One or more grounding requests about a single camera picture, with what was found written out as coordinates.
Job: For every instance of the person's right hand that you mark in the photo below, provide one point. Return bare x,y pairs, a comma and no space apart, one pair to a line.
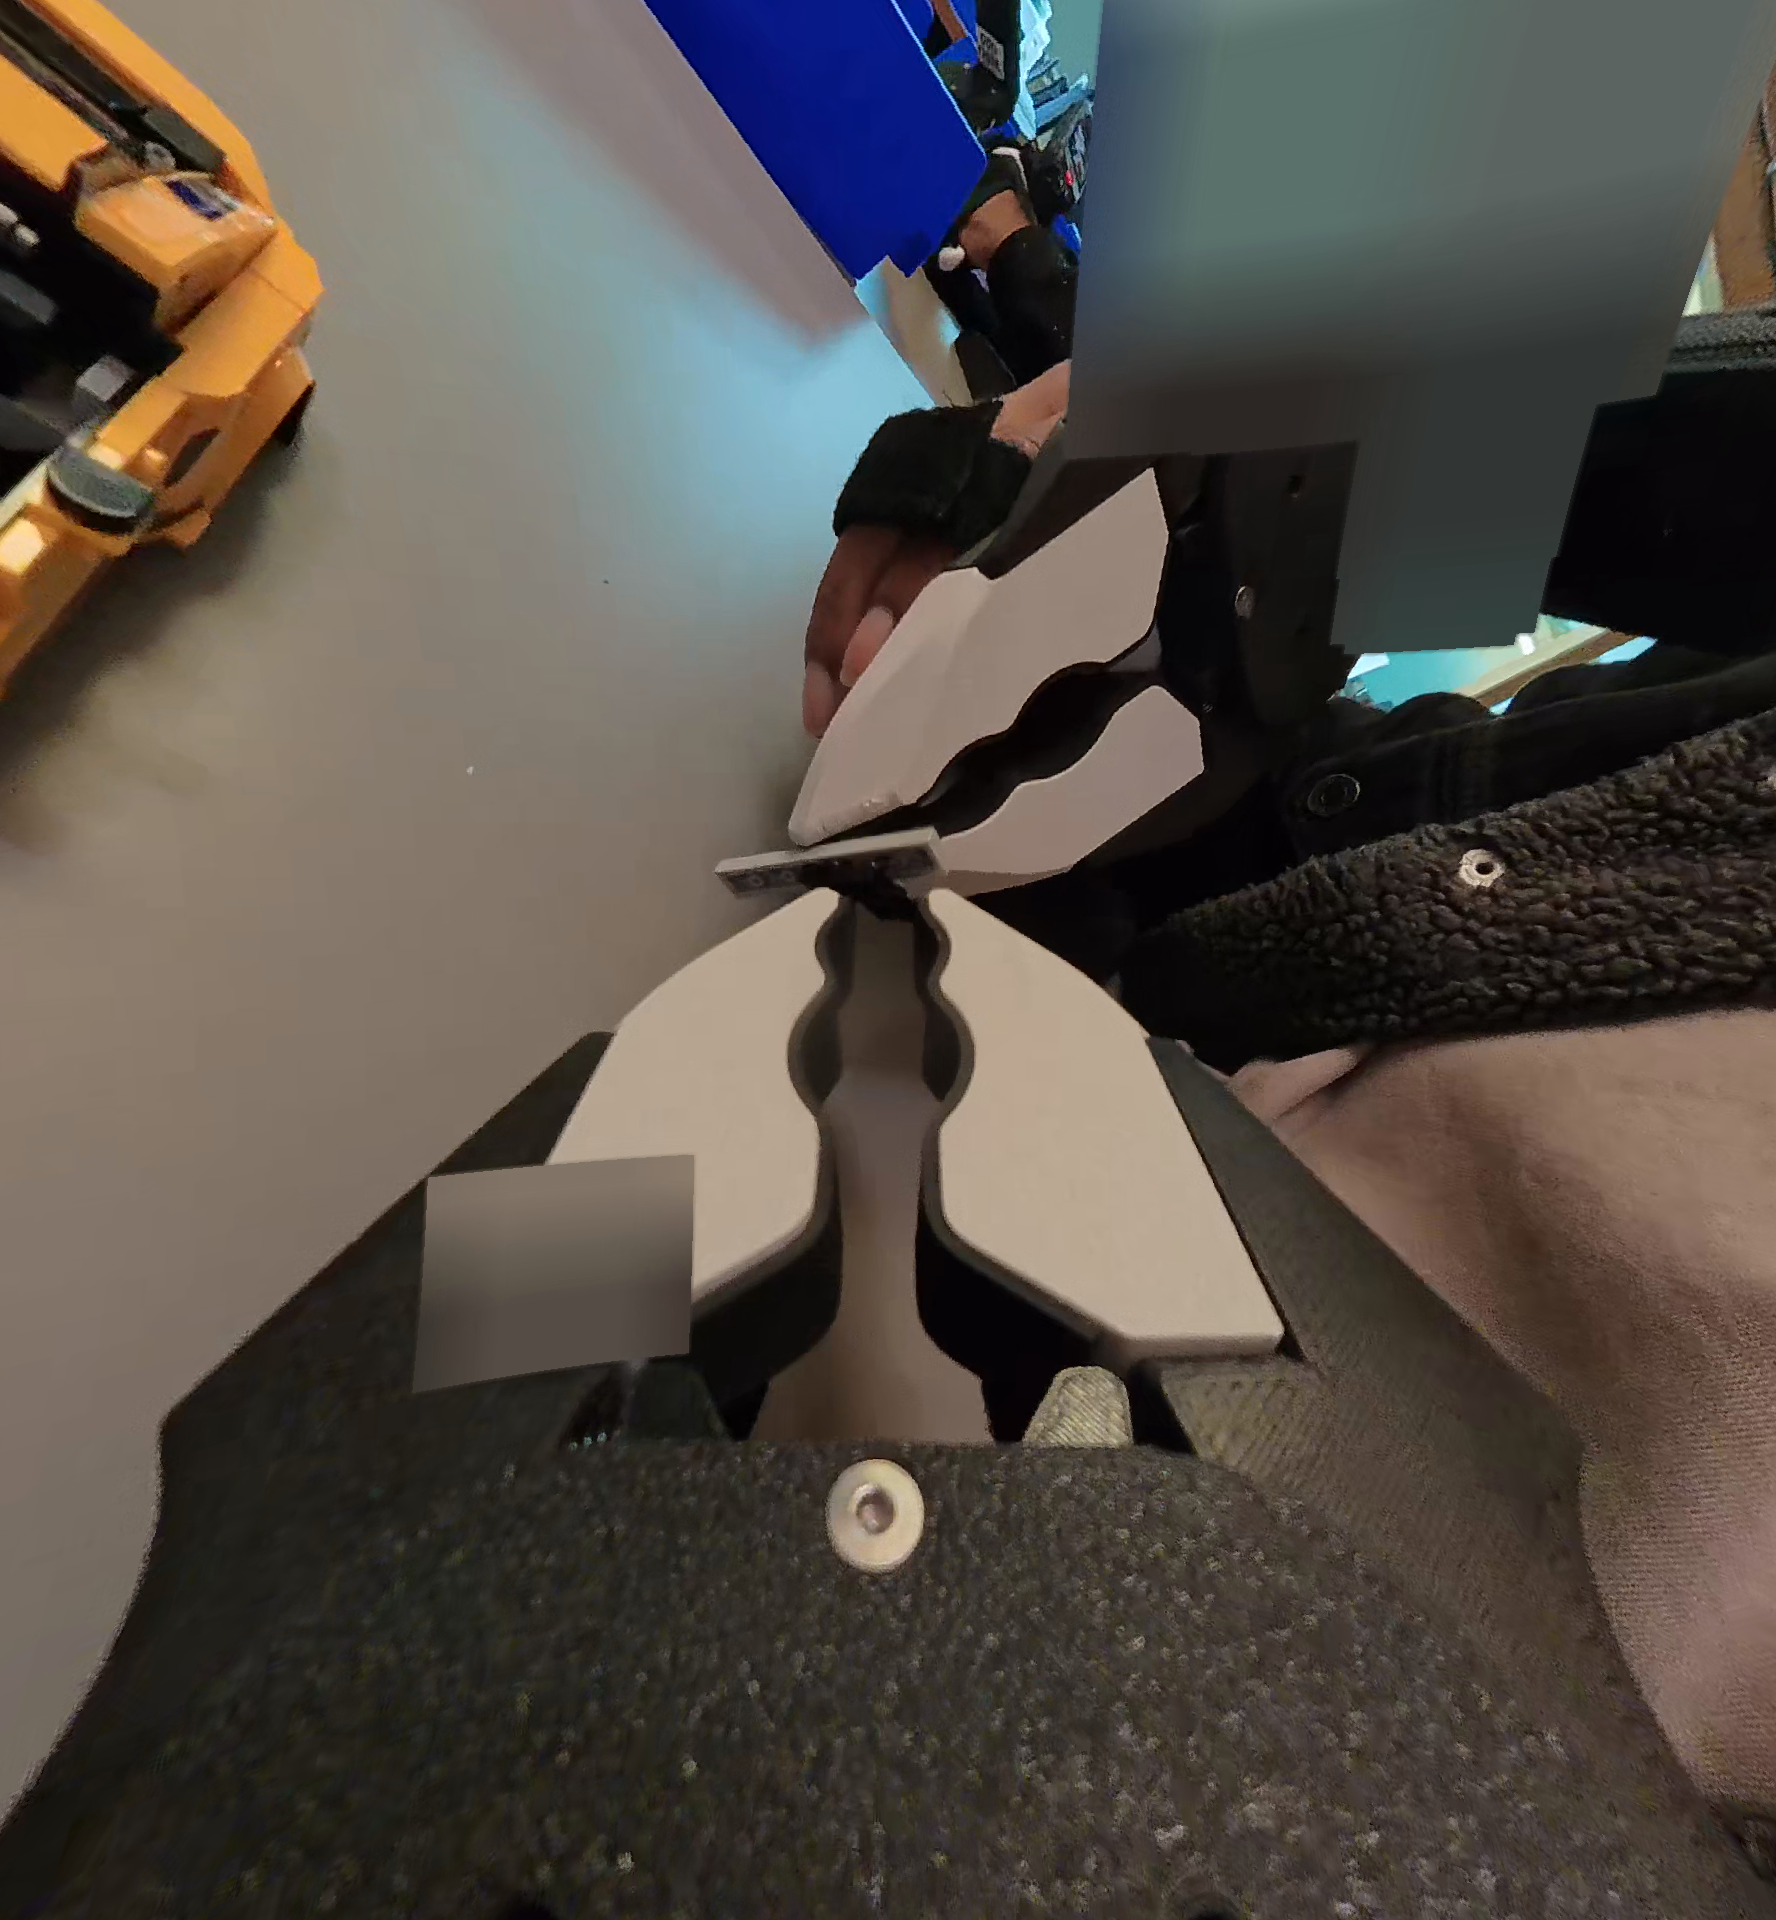
865,615

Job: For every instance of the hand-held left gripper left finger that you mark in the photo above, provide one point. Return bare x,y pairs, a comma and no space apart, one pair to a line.
739,1080

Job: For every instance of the taupe sweatshirt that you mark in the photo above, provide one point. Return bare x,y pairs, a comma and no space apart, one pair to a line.
1577,1276

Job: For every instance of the yellow lego car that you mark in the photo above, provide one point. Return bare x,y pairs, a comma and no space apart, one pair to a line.
252,325

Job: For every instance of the long grey lego plate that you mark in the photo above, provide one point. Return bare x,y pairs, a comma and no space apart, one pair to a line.
829,865

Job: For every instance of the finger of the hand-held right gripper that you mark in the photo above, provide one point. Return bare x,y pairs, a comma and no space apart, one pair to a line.
979,662
1100,803

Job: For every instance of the blue bin with lego pieces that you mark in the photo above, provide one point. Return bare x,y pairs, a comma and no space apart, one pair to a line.
829,104

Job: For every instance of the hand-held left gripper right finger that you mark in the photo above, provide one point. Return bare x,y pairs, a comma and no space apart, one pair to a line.
1082,1172

